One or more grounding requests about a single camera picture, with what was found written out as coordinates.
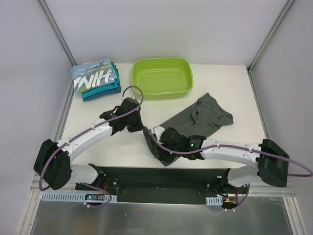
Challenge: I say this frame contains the dark grey t-shirt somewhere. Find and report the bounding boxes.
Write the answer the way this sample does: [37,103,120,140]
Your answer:
[143,92,235,167]

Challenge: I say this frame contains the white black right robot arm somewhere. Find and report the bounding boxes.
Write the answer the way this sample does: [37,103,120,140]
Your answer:
[148,126,290,193]

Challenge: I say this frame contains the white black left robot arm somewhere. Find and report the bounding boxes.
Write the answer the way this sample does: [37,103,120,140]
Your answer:
[33,97,143,191]

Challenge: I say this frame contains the teal folded t-shirt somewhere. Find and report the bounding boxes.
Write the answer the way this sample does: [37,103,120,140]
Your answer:
[82,62,121,102]

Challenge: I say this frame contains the lime green plastic tub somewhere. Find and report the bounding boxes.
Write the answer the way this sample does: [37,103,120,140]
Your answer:
[132,57,194,99]

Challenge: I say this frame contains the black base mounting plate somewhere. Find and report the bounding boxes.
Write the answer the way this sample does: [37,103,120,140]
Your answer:
[73,164,247,203]

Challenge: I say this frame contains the light blue printed folded t-shirt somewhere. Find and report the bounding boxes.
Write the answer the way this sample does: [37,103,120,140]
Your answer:
[70,58,115,94]

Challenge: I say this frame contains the right white slotted cable duct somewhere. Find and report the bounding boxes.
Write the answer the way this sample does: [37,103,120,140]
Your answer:
[205,195,223,206]

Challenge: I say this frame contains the white slotted cable duct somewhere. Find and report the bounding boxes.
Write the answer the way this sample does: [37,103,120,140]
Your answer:
[205,195,223,206]
[41,192,117,203]

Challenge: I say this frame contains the left white slotted cable duct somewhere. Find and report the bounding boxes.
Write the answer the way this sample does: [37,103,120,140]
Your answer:
[41,192,117,203]

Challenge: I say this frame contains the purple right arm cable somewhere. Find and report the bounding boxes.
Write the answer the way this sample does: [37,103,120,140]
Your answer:
[149,128,313,177]

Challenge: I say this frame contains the left aluminium frame post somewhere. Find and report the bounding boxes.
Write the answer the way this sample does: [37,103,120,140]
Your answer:
[37,0,77,66]

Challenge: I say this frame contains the aluminium frame post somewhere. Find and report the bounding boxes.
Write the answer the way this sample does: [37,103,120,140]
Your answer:
[37,0,77,66]
[247,0,296,74]

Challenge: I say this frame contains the right aluminium frame post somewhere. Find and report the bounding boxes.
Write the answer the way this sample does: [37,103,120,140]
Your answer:
[247,0,296,74]

